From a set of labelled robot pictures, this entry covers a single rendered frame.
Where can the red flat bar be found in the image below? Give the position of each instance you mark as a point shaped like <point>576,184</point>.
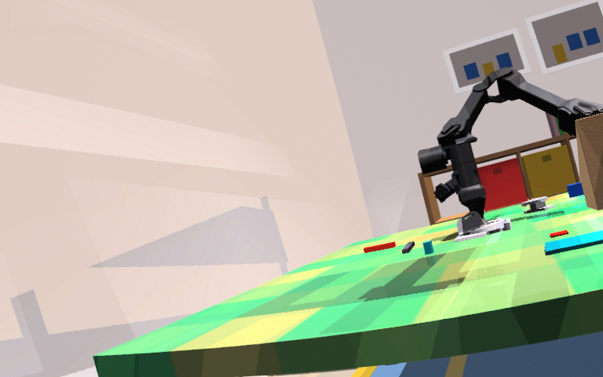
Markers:
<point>379,247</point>

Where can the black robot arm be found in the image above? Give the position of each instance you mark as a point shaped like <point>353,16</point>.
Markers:
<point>454,141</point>

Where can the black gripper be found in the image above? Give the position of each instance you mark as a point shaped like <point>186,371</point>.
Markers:
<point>472,193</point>

